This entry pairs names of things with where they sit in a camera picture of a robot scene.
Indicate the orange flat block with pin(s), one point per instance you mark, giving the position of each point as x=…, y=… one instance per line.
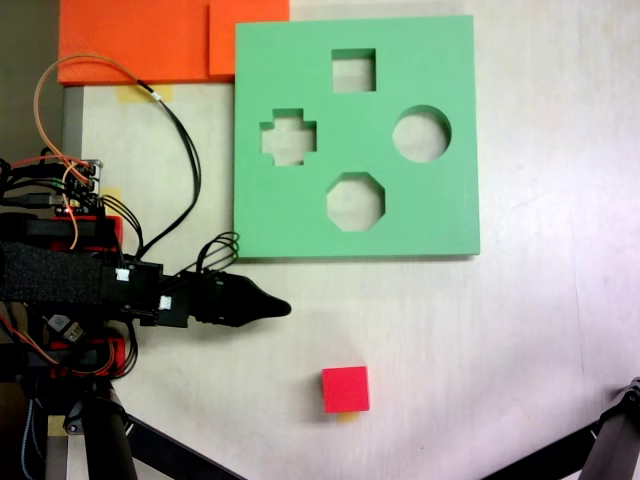
x=140, y=40

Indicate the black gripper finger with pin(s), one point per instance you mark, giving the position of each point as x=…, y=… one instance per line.
x=245, y=315
x=245, y=292

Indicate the red square block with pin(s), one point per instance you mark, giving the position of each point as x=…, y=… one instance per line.
x=346, y=390

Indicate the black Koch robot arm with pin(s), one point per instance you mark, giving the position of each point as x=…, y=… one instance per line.
x=60, y=282

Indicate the yellow tape piece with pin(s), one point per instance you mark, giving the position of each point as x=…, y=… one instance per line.
x=56, y=425
x=112, y=193
x=131, y=94
x=347, y=418

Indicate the green shape sorter board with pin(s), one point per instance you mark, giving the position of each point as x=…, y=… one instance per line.
x=440, y=210

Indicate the black tripod leg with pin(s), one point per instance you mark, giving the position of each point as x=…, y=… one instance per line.
x=612, y=440
x=107, y=445

